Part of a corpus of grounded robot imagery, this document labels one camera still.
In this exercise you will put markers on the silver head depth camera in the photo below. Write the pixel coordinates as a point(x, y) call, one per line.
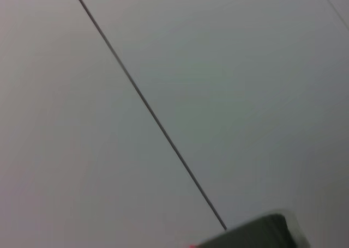
point(259, 231)

